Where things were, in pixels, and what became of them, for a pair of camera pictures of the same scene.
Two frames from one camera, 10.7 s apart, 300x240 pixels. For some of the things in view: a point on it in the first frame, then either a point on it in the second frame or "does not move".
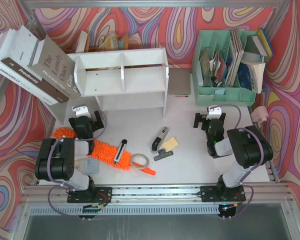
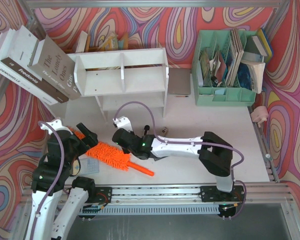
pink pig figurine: [259, 114] does not move
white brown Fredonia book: [10, 57] does not move
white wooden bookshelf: [123, 80] does not move
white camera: [81, 111] to [56, 124]
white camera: [214, 113] to [123, 122]
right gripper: [198, 120] to [121, 136]
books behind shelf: [111, 43] does not move
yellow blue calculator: [87, 165] does not move
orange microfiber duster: [105, 153] does not move
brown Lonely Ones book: [52, 63] does not move
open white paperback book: [257, 70] does not move
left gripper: [96, 122] to [84, 139]
